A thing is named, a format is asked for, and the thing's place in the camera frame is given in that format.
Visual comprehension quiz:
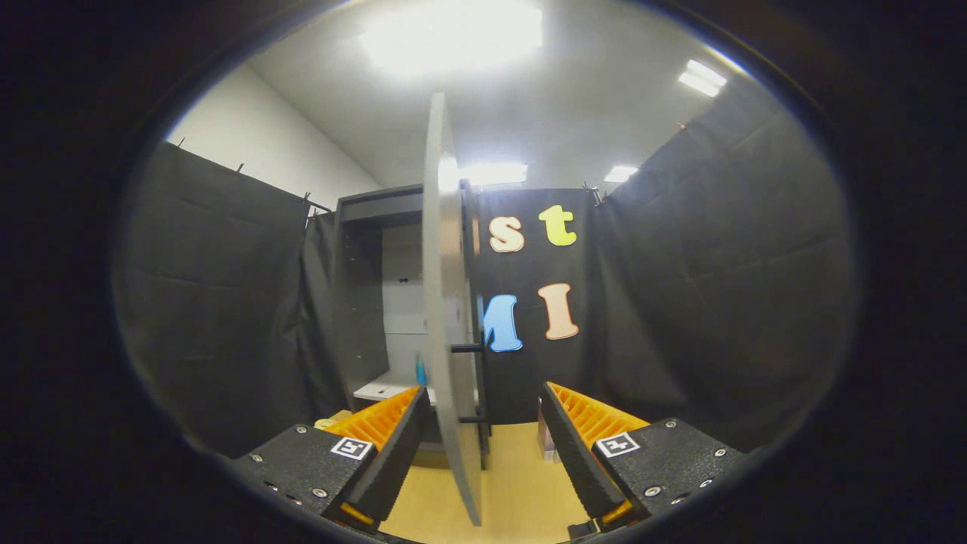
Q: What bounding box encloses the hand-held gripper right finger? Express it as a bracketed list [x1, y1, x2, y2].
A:
[538, 382, 750, 533]

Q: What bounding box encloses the black backdrop cloth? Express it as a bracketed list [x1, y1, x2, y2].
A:
[113, 76, 854, 454]

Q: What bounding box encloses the dark grey cabinet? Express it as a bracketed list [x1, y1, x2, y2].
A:
[332, 184, 496, 469]

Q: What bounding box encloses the large ceiling light panel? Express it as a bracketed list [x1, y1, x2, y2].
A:
[361, 0, 545, 78]

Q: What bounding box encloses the black door handle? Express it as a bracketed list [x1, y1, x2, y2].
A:
[451, 342, 489, 424]

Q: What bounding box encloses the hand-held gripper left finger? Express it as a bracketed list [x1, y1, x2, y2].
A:
[229, 385, 432, 528]

